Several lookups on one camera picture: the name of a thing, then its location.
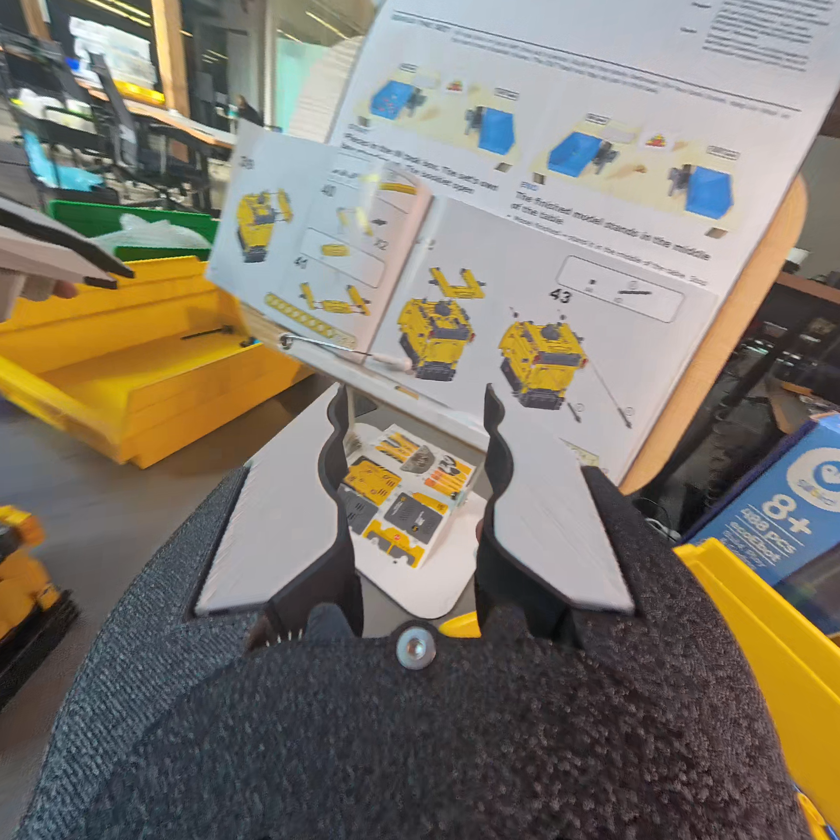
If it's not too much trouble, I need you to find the white book stand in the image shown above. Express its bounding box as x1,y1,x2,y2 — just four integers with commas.
282,335,491,455

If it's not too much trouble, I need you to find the black utility cart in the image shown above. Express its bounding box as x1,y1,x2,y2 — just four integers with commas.
0,29,142,211

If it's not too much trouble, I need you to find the yellow lego vehicle model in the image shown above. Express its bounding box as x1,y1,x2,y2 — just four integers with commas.
0,504,81,706

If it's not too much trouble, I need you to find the clear plastic bag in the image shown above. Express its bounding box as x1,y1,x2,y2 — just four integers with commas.
95,213,212,255

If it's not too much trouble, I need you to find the green storage bin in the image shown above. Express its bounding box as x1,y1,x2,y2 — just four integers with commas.
49,200,219,263

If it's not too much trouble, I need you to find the white rounded board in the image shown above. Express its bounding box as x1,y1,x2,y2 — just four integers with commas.
338,394,491,621

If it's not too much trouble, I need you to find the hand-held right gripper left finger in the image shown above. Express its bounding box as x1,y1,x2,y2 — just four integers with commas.
194,386,366,637

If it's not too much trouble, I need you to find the blue kit box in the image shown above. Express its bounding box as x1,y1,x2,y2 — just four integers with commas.
682,412,840,639

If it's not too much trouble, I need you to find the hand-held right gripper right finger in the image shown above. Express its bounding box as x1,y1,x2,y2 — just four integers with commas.
472,384,637,649

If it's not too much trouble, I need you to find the instruction booklet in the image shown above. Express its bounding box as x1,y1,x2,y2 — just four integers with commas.
206,121,719,475

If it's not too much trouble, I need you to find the printed task sheet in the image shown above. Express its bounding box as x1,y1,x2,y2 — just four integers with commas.
328,0,840,298

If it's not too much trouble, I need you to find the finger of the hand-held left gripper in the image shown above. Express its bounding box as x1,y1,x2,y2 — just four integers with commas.
0,196,137,281
0,226,119,291

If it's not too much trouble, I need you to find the yellow storage bin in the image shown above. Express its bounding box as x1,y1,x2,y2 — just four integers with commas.
0,256,314,470
438,538,840,840

